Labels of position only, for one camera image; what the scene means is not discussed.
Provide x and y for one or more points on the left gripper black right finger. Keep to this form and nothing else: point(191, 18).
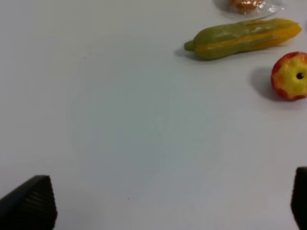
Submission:
point(299, 198)

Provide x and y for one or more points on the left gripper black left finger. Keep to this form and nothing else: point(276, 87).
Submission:
point(30, 206)

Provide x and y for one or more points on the red yellow toy apple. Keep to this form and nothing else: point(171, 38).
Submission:
point(289, 76)

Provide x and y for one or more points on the green yellow toy corn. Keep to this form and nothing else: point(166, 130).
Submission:
point(246, 36)

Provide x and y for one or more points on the orange snack in clear wrapper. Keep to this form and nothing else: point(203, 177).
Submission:
point(250, 7)

